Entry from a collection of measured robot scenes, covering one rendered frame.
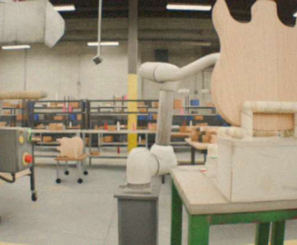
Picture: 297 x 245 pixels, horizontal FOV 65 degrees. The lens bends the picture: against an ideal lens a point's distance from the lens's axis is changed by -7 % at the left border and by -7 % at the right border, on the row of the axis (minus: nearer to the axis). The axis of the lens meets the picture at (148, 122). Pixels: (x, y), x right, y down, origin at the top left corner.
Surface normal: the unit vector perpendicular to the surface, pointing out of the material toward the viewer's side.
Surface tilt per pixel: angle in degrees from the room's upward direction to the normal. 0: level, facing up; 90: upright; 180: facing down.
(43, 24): 90
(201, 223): 90
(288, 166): 90
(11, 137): 90
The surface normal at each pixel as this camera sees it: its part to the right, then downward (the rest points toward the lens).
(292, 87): 0.00, 0.01
